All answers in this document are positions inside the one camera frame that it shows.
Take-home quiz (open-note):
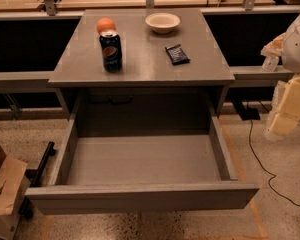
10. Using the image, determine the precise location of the orange fruit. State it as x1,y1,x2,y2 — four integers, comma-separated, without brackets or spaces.
96,17,116,34

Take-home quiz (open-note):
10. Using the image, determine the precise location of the grey metal shelf rail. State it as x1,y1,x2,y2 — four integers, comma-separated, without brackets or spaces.
230,66,293,88

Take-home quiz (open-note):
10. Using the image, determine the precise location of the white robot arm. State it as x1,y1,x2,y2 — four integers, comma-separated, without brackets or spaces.
261,14,300,141

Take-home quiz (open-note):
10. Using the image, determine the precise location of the dark blue snack packet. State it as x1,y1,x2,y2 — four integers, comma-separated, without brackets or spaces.
165,44,190,65

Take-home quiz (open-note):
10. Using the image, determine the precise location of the black cart leg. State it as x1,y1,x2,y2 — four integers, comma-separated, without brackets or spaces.
18,142,56,219

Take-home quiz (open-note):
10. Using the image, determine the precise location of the white bowl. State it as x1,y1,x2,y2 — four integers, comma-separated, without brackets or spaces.
145,13,180,34

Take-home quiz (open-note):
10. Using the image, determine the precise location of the grey drawer cabinet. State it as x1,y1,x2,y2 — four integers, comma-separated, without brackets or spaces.
49,9,234,137

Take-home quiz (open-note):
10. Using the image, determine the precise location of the blue pepsi can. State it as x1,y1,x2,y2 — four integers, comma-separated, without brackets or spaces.
99,29,122,73

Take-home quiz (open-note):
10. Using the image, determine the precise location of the grey top drawer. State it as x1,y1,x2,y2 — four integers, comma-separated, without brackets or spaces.
25,93,260,216

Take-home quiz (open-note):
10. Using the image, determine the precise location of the black floor cable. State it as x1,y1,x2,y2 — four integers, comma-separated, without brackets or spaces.
245,100,300,211

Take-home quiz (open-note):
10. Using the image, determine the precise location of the brown cardboard box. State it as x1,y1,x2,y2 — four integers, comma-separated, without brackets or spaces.
0,145,28,240

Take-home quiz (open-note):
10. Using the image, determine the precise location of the clear sanitizer bottle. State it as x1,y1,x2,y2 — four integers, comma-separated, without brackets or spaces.
262,56,279,72

